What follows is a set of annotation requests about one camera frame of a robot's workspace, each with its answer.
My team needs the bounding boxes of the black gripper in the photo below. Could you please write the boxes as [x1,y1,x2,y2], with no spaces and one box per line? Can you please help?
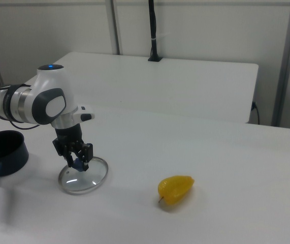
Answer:
[52,124,94,171]

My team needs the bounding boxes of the glass lid with blue knob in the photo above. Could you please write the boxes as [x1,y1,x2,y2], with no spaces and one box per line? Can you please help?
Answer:
[58,156,109,196]

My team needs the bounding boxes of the dark blue saucepan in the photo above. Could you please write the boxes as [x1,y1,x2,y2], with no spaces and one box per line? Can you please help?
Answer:
[0,130,30,196]

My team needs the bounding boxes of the yellow plastic starfruit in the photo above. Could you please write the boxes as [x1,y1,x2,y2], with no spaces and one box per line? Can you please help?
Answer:
[157,175,195,206]

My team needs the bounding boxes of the white side table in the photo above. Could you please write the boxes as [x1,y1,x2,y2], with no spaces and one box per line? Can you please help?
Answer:
[25,51,259,125]

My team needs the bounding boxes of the black cable on robot arm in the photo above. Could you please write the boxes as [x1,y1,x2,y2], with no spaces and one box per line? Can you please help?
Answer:
[0,84,43,131]

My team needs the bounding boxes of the black cable conduit pole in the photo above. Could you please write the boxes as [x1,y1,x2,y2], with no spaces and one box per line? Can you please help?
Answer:
[148,0,163,63]

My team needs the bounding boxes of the black wall power cable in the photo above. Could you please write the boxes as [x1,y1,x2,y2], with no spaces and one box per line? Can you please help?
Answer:
[251,101,261,125]

